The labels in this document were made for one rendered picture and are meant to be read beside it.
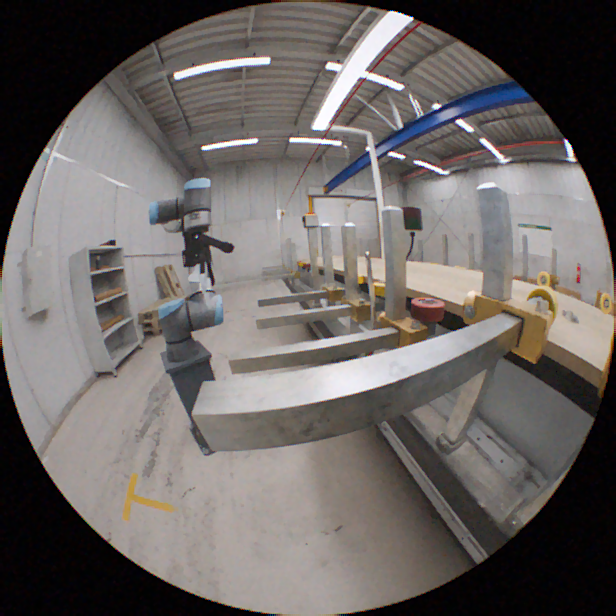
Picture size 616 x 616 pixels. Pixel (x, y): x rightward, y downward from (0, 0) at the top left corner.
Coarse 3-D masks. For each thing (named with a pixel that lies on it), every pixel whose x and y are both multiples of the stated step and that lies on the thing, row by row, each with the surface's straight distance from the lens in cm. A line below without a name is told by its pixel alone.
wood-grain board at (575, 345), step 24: (336, 264) 163; (360, 264) 155; (384, 264) 153; (408, 264) 156; (432, 264) 166; (408, 288) 67; (432, 288) 68; (456, 288) 72; (480, 288) 78; (528, 288) 104; (456, 312) 53; (576, 312) 83; (600, 312) 113; (552, 336) 46; (576, 336) 54; (600, 336) 67; (576, 360) 43; (600, 360) 48
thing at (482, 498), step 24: (288, 288) 232; (336, 336) 81; (432, 408) 49; (408, 432) 47; (432, 432) 44; (432, 456) 42; (456, 456) 42; (480, 456) 44; (432, 480) 46; (456, 480) 40; (480, 480) 41; (504, 480) 44; (456, 504) 44; (480, 504) 40; (504, 504) 42; (480, 528) 43; (504, 528) 42
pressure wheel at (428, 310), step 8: (416, 304) 46; (424, 304) 46; (432, 304) 47; (440, 304) 47; (416, 312) 46; (424, 312) 45; (432, 312) 45; (440, 312) 46; (424, 320) 46; (432, 320) 46; (440, 320) 47
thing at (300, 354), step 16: (352, 336) 40; (368, 336) 40; (384, 336) 42; (240, 352) 39; (256, 352) 38; (272, 352) 37; (288, 352) 36; (304, 352) 37; (320, 352) 37; (336, 352) 38; (352, 352) 40; (240, 368) 38; (256, 368) 37; (272, 368) 37
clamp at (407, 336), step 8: (384, 312) 51; (384, 320) 48; (392, 320) 46; (400, 320) 46; (408, 320) 47; (400, 328) 43; (408, 328) 42; (424, 328) 43; (400, 336) 43; (408, 336) 41; (416, 336) 42; (424, 336) 43; (400, 344) 44; (408, 344) 41
